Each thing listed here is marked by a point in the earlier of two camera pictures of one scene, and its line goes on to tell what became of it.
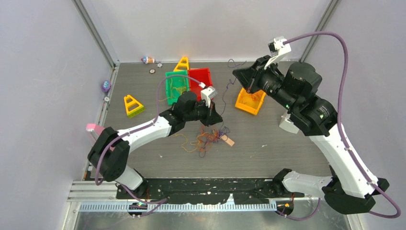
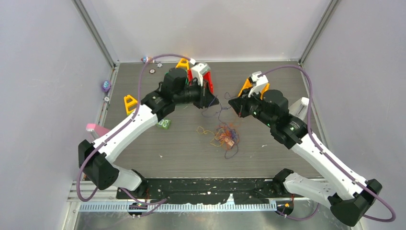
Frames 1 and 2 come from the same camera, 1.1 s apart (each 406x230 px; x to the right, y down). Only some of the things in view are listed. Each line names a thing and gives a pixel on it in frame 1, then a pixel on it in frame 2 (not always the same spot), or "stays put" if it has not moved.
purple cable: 230,81 → 223,108
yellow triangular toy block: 132,108 stays put
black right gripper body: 267,80 → 253,106
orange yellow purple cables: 202,141 → 225,136
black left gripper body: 201,112 → 195,93
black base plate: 208,190 stays put
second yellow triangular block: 182,64 stays put
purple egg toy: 106,86 stays put
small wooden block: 228,140 stays put
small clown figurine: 147,60 stays put
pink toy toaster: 92,127 stays put
